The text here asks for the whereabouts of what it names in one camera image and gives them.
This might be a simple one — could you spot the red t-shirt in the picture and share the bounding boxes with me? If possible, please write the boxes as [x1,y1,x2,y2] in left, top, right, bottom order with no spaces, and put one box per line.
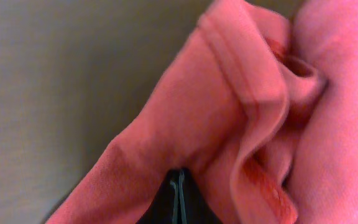
[48,1,358,223]

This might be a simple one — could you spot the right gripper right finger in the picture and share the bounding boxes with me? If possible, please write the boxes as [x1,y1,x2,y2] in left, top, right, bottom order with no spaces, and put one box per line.
[178,169,222,224]

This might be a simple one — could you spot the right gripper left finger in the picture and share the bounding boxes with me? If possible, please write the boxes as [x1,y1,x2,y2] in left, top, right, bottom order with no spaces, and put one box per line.
[137,170,179,224]

